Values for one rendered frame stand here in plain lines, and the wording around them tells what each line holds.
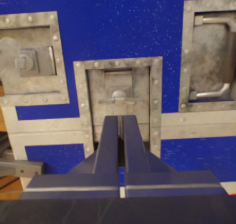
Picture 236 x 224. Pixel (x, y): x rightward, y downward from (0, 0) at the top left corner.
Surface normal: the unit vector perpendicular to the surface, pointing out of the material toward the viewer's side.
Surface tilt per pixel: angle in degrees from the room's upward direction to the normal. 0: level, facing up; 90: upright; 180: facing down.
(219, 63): 90
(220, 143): 90
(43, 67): 105
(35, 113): 90
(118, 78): 90
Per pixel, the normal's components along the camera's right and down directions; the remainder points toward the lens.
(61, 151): 0.00, 0.29
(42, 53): 0.25, 0.27
